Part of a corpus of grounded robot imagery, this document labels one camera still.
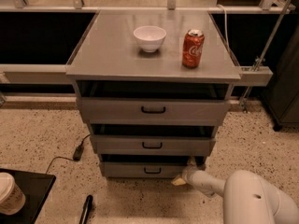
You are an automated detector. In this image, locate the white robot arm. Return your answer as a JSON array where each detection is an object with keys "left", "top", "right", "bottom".
[{"left": 172, "top": 157, "right": 299, "bottom": 224}]

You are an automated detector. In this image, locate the white bowl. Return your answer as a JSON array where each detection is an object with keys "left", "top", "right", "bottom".
[{"left": 134, "top": 26, "right": 166, "bottom": 52}]

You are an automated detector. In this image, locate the grey drawer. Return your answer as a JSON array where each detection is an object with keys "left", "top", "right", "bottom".
[
  {"left": 100, "top": 161, "right": 187, "bottom": 178},
  {"left": 77, "top": 98, "right": 229, "bottom": 126},
  {"left": 91, "top": 135, "right": 216, "bottom": 157}
]

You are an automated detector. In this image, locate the white cable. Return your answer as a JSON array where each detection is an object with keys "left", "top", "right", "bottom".
[{"left": 216, "top": 4, "right": 231, "bottom": 53}]

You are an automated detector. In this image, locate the slanted metal rod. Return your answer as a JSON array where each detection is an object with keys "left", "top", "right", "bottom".
[{"left": 239, "top": 0, "right": 292, "bottom": 113}]

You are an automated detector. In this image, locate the dark cabinet at right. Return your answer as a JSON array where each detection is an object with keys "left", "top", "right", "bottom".
[{"left": 262, "top": 27, "right": 299, "bottom": 132}]

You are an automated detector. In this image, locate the white paper coffee cup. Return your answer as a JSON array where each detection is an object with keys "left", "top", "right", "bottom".
[{"left": 0, "top": 173, "right": 26, "bottom": 216}]

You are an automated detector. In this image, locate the black power adapter with cable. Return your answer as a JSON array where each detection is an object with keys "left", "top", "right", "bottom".
[{"left": 46, "top": 134, "right": 89, "bottom": 174}]

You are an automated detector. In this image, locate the metal rail frame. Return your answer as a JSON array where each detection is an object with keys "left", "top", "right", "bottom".
[{"left": 0, "top": 0, "right": 299, "bottom": 87}]

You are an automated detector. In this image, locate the grey bottom drawer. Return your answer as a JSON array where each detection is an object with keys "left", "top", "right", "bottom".
[{"left": 100, "top": 161, "right": 187, "bottom": 178}]

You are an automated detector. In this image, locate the black stick object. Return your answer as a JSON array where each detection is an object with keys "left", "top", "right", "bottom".
[{"left": 79, "top": 195, "right": 93, "bottom": 224}]

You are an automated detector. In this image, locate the grey top drawer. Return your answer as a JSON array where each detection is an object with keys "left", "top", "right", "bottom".
[{"left": 77, "top": 98, "right": 229, "bottom": 126}]

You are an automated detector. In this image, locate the grey drawer cabinet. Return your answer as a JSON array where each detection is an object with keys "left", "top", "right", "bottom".
[{"left": 66, "top": 9, "right": 240, "bottom": 178}]

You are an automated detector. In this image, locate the red cola can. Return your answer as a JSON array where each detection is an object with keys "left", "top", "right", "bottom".
[{"left": 182, "top": 29, "right": 205, "bottom": 68}]

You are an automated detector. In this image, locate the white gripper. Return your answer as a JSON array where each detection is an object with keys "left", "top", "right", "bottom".
[{"left": 171, "top": 157, "right": 205, "bottom": 186}]

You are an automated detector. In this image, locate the grey middle drawer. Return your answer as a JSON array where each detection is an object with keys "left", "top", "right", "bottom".
[{"left": 91, "top": 135, "right": 216, "bottom": 157}]

